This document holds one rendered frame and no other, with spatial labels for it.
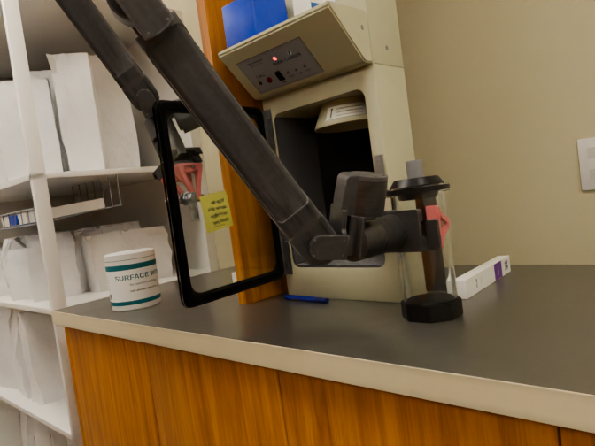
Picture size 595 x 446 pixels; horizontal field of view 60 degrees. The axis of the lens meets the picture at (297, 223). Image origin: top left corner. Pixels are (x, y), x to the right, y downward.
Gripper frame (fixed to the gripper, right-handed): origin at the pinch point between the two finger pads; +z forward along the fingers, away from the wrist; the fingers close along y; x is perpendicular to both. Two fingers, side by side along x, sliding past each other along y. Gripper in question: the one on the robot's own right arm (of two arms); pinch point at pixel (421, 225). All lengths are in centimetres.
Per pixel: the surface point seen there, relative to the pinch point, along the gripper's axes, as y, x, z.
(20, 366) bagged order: 183, 45, -12
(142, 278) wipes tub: 77, 8, -11
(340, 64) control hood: 15.3, -32.1, 3.7
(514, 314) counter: -12.5, 16.0, 4.3
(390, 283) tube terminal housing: 12.7, 12.0, 7.3
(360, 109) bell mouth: 17.9, -24.2, 12.2
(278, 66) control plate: 29.0, -35.1, 0.7
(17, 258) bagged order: 171, 1, -11
